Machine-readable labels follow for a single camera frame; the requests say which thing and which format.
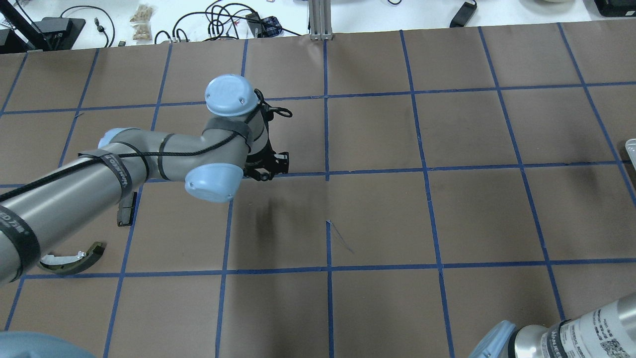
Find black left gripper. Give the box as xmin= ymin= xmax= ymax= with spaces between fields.
xmin=243 ymin=140 xmax=289 ymax=181

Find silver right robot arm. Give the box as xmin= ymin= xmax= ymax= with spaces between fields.
xmin=470 ymin=294 xmax=636 ymax=358

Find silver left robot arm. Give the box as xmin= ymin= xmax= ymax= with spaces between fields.
xmin=1 ymin=74 xmax=292 ymax=284

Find dark grey brake pad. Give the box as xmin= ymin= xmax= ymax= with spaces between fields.
xmin=117 ymin=192 xmax=137 ymax=227

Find brown paper table mat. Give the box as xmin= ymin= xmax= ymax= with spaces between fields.
xmin=1 ymin=19 xmax=636 ymax=358

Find bag of wooden pieces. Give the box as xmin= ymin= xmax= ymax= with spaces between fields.
xmin=130 ymin=21 xmax=153 ymax=42

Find olive curved brake shoe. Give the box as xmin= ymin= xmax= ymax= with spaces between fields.
xmin=37 ymin=242 xmax=106 ymax=276

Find black power adapter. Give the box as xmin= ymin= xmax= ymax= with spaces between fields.
xmin=449 ymin=0 xmax=478 ymax=28

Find black power brick cables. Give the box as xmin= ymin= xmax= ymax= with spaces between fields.
xmin=245 ymin=12 xmax=283 ymax=38

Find aluminium frame post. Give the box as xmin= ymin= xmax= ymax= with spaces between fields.
xmin=307 ymin=0 xmax=333 ymax=41

